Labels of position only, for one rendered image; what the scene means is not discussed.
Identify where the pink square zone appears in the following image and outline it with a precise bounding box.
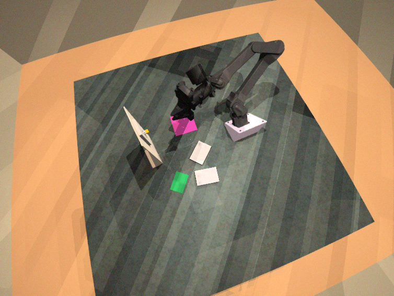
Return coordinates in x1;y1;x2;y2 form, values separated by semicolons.
170;116;197;136

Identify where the green flat rectangle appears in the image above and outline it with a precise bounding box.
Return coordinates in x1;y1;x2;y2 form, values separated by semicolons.
170;171;189;193

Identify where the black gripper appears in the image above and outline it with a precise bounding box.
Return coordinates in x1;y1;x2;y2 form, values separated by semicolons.
170;85;204;121

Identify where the white flat rectangular tile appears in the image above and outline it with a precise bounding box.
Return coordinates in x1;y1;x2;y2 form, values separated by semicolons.
190;141;211;165
195;167;219;186

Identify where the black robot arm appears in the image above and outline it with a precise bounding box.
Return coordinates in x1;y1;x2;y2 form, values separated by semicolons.
186;40;285;128

